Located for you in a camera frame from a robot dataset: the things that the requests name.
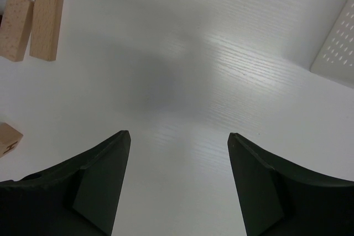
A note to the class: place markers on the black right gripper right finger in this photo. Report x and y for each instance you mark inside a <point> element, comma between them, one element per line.
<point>279,197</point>

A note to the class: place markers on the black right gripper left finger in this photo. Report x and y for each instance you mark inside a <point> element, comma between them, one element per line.
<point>78,196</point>

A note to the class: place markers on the light wood cube letter H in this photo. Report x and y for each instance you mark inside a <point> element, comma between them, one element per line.
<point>9,138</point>

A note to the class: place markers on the white perforated box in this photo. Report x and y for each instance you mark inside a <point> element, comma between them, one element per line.
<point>335,58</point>

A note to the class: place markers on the long light wood block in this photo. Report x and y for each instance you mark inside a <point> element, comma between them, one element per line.
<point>16,26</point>
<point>46,29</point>

